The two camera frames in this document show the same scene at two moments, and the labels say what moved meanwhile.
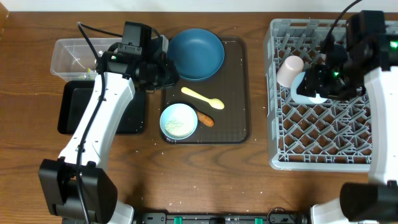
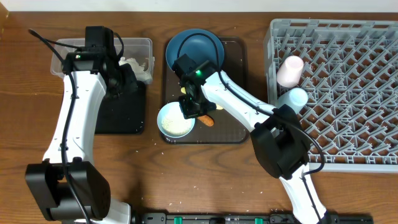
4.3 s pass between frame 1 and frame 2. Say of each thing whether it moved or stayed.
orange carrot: stayed
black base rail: stayed
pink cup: stayed
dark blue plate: stayed
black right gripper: moved
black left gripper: moved
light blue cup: moved
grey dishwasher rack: stayed
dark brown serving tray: stayed
